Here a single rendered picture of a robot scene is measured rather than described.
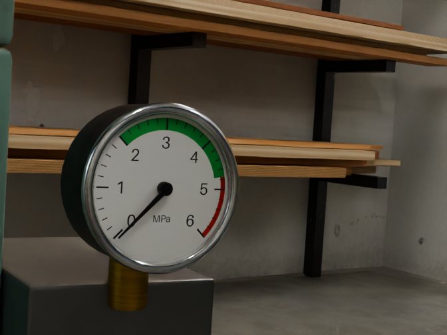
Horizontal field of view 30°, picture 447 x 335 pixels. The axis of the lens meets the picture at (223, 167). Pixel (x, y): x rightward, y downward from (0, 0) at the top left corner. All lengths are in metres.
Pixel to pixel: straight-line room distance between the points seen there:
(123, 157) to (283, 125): 3.48
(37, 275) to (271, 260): 3.49
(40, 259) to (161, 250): 0.09
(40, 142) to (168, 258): 2.29
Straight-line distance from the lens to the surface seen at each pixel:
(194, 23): 2.86
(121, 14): 2.71
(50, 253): 0.40
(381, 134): 4.23
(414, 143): 4.20
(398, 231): 4.27
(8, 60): 0.35
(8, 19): 0.35
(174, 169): 0.31
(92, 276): 0.34
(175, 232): 0.31
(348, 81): 4.05
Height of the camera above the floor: 0.69
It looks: 3 degrees down
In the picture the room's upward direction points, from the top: 4 degrees clockwise
